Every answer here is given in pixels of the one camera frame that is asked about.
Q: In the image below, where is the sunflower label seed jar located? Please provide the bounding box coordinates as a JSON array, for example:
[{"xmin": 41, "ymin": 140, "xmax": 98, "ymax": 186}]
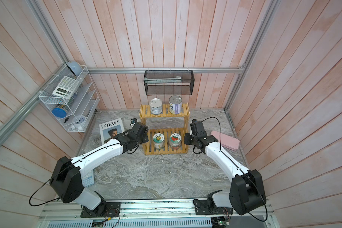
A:
[{"xmin": 153, "ymin": 133, "xmax": 165, "ymax": 150}]

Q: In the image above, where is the strawberry label seed jar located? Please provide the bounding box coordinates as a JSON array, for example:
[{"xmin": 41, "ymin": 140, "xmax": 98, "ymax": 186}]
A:
[{"xmin": 169, "ymin": 133, "xmax": 181, "ymax": 150}]

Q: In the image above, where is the white label tin can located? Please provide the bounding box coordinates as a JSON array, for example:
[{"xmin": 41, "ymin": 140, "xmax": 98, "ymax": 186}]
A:
[{"xmin": 149, "ymin": 98, "xmax": 163, "ymax": 115}]

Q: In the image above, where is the purple label tin can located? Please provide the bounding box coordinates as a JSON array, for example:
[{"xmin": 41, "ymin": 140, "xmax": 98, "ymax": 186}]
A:
[{"xmin": 169, "ymin": 95, "xmax": 182, "ymax": 115}]

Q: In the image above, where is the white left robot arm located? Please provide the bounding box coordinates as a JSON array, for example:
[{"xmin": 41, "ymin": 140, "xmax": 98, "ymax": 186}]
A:
[{"xmin": 49, "ymin": 122, "xmax": 149, "ymax": 216}]

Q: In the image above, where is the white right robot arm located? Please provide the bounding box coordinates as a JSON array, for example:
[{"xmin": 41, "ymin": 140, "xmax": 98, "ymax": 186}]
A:
[{"xmin": 184, "ymin": 119, "xmax": 267, "ymax": 215}]

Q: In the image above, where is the pink flat case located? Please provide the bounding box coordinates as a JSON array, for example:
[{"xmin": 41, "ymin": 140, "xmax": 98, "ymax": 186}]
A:
[{"xmin": 211, "ymin": 131, "xmax": 240, "ymax": 151}]

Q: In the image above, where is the Loewe magazine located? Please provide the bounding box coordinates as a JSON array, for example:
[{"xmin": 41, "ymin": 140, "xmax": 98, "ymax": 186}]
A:
[{"xmin": 99, "ymin": 118, "xmax": 124, "ymax": 144}]

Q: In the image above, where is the box in black basket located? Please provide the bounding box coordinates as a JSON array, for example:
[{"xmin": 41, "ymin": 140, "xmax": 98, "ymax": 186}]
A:
[{"xmin": 144, "ymin": 76, "xmax": 182, "ymax": 84}]

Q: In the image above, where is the green yellow calculator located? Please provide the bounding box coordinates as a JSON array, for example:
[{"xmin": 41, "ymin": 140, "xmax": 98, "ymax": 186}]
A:
[{"xmin": 82, "ymin": 170, "xmax": 95, "ymax": 187}]

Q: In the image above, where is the blue lid container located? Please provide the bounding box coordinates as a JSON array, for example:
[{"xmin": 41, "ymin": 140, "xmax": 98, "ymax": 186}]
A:
[{"xmin": 52, "ymin": 107, "xmax": 67, "ymax": 118}]

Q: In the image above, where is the white calculator on rack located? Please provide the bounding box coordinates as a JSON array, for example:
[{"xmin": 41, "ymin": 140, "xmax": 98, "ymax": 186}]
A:
[{"xmin": 52, "ymin": 76, "xmax": 79, "ymax": 99}]

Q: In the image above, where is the black wire mesh basket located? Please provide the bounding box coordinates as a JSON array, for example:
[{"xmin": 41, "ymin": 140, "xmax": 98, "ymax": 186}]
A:
[{"xmin": 143, "ymin": 70, "xmax": 195, "ymax": 96}]

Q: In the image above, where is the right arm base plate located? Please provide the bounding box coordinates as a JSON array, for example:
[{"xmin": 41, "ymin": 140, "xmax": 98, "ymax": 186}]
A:
[{"xmin": 193, "ymin": 199, "xmax": 233, "ymax": 215}]

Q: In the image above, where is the white wire wall rack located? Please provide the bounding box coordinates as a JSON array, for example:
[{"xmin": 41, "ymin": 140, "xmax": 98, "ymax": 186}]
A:
[{"xmin": 39, "ymin": 65, "xmax": 100, "ymax": 133}]

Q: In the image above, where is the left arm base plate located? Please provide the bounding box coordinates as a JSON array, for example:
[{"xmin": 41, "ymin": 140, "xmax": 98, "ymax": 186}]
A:
[{"xmin": 80, "ymin": 202, "xmax": 121, "ymax": 218}]

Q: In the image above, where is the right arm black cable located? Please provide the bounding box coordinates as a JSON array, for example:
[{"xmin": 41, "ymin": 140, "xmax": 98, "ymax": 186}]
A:
[{"xmin": 192, "ymin": 116, "xmax": 268, "ymax": 222}]

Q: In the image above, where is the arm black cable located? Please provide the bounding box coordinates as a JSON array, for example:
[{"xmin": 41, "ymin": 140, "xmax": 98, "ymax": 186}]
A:
[
  {"xmin": 28, "ymin": 141, "xmax": 140, "ymax": 207},
  {"xmin": 192, "ymin": 116, "xmax": 268, "ymax": 222}
]

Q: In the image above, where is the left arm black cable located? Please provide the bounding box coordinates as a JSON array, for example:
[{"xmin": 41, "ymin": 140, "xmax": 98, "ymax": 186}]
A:
[{"xmin": 28, "ymin": 141, "xmax": 140, "ymax": 207}]

